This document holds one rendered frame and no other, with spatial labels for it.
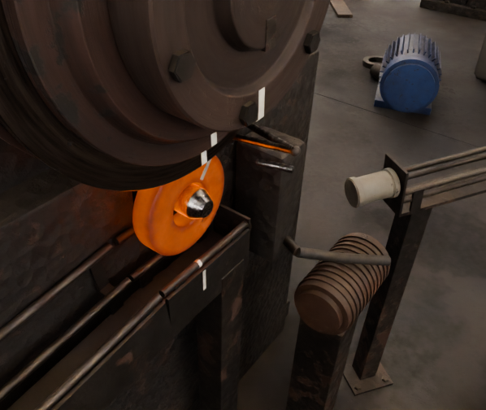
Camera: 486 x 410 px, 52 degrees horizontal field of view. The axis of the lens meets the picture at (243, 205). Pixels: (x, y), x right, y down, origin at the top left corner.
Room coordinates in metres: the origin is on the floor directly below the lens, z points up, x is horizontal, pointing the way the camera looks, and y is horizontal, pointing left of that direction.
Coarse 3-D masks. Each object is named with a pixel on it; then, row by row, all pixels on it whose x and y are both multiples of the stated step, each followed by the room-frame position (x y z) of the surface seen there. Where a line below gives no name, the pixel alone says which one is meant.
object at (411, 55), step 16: (400, 48) 2.59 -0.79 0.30; (416, 48) 2.53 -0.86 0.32; (432, 48) 2.60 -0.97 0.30; (384, 64) 2.52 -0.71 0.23; (400, 64) 2.37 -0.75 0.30; (416, 64) 2.34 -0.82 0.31; (432, 64) 2.37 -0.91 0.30; (384, 80) 2.39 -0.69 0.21; (400, 80) 2.35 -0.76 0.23; (416, 80) 2.33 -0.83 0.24; (432, 80) 2.31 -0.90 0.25; (384, 96) 2.36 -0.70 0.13; (400, 96) 2.34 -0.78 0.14; (416, 96) 2.32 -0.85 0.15; (432, 96) 2.32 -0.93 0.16; (416, 112) 2.44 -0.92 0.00
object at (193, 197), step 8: (192, 184) 0.53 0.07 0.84; (184, 192) 0.52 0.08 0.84; (192, 192) 0.52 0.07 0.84; (200, 192) 0.52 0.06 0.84; (184, 200) 0.51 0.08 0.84; (192, 200) 0.51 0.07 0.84; (200, 200) 0.51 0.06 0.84; (208, 200) 0.51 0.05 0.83; (176, 208) 0.51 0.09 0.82; (184, 208) 0.50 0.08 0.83; (192, 208) 0.50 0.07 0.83; (200, 208) 0.50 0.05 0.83; (208, 208) 0.51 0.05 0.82; (192, 216) 0.50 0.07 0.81; (200, 216) 0.50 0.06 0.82
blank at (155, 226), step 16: (192, 176) 0.53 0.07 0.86; (208, 176) 0.56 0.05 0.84; (144, 192) 0.49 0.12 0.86; (160, 192) 0.48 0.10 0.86; (176, 192) 0.51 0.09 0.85; (208, 192) 0.56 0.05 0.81; (144, 208) 0.48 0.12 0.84; (160, 208) 0.48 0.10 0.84; (144, 224) 0.47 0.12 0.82; (160, 224) 0.48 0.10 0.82; (176, 224) 0.52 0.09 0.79; (192, 224) 0.53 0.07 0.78; (208, 224) 0.56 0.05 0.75; (144, 240) 0.47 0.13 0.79; (160, 240) 0.48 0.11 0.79; (176, 240) 0.50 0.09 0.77; (192, 240) 0.53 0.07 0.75
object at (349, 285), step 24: (360, 240) 0.79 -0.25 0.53; (336, 264) 0.71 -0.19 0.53; (360, 264) 0.72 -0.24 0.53; (312, 288) 0.66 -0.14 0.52; (336, 288) 0.65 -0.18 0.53; (360, 288) 0.67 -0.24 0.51; (312, 312) 0.64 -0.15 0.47; (336, 312) 0.61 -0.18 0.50; (360, 312) 0.65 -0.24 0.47; (312, 336) 0.67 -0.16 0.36; (336, 336) 0.64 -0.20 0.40; (312, 360) 0.66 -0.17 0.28; (336, 360) 0.64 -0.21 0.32; (312, 384) 0.66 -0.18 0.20; (336, 384) 0.67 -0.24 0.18; (288, 408) 0.68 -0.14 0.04; (312, 408) 0.65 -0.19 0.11
